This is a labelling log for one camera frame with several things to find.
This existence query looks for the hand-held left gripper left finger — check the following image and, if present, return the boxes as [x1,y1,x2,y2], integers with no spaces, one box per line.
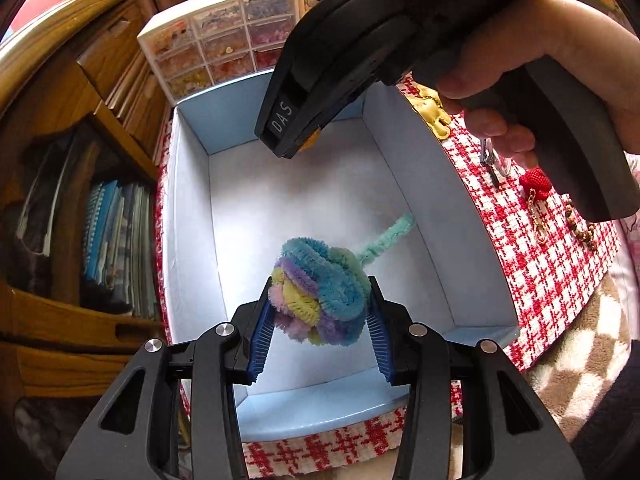
[55,276,276,480]

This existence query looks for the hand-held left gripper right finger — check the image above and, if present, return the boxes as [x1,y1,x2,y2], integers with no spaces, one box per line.
[366,276,586,480]

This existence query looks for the pastel pipe-cleaner flower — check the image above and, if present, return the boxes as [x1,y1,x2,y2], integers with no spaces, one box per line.
[267,212,417,347]

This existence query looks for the yellow bear keychain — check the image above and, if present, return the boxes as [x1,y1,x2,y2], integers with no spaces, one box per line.
[410,85,454,140]

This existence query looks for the light blue cardboard box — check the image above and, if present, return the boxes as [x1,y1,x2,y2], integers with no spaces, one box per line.
[160,67,522,443]

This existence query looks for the silver rhinestone hair clip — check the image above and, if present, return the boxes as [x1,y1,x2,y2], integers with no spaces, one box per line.
[479,137,512,190]

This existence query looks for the person's right hand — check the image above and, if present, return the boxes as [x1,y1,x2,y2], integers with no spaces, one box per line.
[436,0,640,171]

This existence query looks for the white bead drawer organizer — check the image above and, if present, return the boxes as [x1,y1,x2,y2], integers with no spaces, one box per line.
[137,0,302,107]

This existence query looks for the red white houndstooth cloth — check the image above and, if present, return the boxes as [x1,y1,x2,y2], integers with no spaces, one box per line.
[152,72,623,480]

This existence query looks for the row of books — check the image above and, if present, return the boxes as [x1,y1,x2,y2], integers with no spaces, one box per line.
[15,130,162,322]

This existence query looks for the brown checkered blanket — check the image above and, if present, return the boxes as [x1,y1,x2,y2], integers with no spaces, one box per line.
[525,270,640,442]

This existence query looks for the dark cloth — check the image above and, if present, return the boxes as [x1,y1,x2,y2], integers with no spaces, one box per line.
[569,352,640,480]

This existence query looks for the wooden bookshelf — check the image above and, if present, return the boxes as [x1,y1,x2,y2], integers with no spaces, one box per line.
[0,0,175,411]

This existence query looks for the red crochet charm keychain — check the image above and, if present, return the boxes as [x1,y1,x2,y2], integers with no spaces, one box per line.
[518,167,552,247]

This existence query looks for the wooden bead bracelet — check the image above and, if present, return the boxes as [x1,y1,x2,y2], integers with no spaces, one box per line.
[564,194,599,252]

